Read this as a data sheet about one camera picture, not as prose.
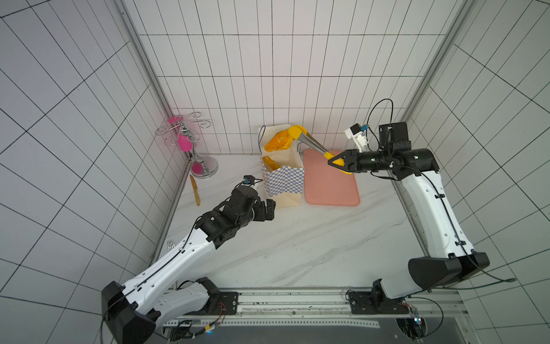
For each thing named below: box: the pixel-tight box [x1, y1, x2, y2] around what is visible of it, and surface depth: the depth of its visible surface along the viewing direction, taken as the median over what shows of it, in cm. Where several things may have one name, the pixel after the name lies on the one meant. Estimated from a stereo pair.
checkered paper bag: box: [258, 123, 305, 209], surface depth 89 cm
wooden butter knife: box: [189, 174, 201, 207], surface depth 108 cm
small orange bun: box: [264, 129, 294, 152], surface depth 83 cm
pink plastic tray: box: [303, 149, 361, 207], surface depth 105 cm
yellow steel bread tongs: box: [287, 124, 354, 175], surface depth 74 cm
